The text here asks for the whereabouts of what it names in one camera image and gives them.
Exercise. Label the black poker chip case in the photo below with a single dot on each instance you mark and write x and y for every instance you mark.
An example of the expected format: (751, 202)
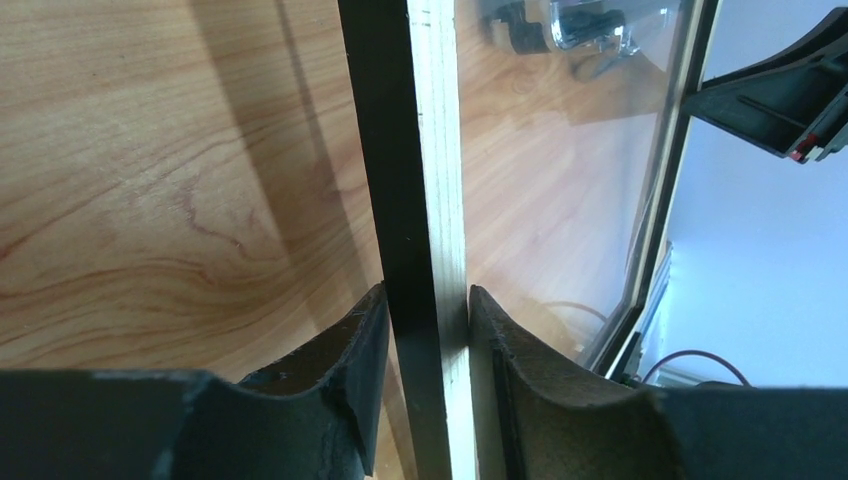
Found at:
(615, 28)

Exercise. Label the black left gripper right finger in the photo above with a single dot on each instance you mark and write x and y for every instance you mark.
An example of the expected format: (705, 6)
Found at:
(538, 415)

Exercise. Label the transparent acrylic sheet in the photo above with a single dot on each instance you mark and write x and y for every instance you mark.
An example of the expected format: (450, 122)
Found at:
(561, 164)

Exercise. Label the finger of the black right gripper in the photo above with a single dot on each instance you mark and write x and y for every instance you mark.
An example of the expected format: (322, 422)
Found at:
(792, 104)

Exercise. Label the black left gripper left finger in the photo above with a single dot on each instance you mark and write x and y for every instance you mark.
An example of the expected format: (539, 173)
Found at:
(312, 414)

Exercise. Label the wooden picture frame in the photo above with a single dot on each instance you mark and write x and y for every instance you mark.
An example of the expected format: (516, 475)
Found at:
(403, 63)

